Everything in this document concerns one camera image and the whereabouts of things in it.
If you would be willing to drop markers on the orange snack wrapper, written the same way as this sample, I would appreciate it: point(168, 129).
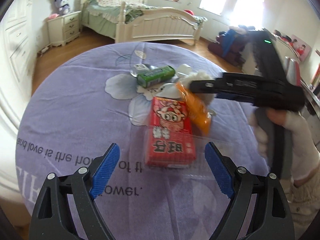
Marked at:
point(198, 113)

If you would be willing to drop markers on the dark massage chair with clothes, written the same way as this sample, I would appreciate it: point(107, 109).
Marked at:
point(230, 44)

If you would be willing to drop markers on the white wooden bed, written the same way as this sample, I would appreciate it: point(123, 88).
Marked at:
point(134, 21)

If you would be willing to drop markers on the white wardrobe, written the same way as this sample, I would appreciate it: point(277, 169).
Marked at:
point(18, 56)

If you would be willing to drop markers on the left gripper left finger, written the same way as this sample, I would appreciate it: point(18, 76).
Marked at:
point(52, 218)

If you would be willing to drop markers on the white fluffy tissue ball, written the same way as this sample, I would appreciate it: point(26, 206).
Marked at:
point(198, 76)

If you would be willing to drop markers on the red milk carton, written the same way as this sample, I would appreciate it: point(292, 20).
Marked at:
point(170, 141)

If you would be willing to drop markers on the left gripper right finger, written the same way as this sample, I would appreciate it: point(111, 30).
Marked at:
point(271, 218)

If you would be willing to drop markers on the clear eye drop bottle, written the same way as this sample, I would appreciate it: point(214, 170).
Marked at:
point(141, 68)

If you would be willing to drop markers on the green doublemint gum box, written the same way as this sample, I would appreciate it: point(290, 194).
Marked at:
point(155, 76)

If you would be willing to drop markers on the framed red photo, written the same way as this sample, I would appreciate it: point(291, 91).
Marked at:
point(301, 48)

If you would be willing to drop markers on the white nightstand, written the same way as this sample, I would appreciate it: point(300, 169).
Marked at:
point(64, 29)

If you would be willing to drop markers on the white bottle cap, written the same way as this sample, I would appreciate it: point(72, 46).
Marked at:
point(183, 70)

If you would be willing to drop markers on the white gloved right hand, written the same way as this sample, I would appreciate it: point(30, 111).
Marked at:
point(305, 160)

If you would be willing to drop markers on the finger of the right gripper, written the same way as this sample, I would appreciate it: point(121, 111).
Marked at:
point(204, 87)

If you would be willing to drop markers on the purple plush toy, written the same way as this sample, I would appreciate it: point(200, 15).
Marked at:
point(62, 7)

